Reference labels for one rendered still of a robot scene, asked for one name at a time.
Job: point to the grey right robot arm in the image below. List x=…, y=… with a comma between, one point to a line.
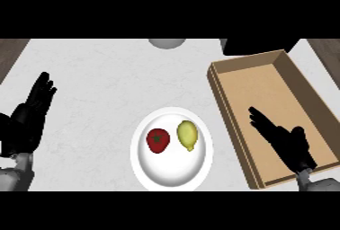
x=317, y=181

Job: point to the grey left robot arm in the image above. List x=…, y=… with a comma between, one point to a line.
x=17, y=173

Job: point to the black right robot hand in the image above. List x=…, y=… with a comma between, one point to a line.
x=283, y=140

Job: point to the brown cardboard box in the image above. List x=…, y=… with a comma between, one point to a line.
x=270, y=119

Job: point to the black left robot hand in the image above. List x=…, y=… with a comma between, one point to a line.
x=27, y=119

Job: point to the white oval plate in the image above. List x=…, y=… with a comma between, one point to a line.
x=172, y=149

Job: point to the yellow lemon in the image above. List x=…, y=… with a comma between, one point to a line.
x=188, y=134

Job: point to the black appliance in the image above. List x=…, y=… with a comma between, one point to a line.
x=256, y=46

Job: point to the grey round object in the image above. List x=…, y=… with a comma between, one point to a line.
x=166, y=42

